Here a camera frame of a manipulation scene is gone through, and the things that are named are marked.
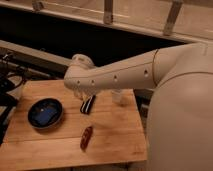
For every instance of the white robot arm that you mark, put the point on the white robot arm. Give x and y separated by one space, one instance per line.
180 116

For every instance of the translucent plastic cup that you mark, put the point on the translucent plastic cup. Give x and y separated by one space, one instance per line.
118 97

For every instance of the black white striped block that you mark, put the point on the black white striped block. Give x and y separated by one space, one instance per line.
87 105

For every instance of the small clear bottle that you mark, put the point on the small clear bottle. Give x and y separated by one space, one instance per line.
78 94

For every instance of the dark bowl with blue inside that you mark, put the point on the dark bowl with blue inside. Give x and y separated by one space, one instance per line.
45 113

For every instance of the metal railing frame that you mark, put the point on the metal railing frame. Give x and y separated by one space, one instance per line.
186 20

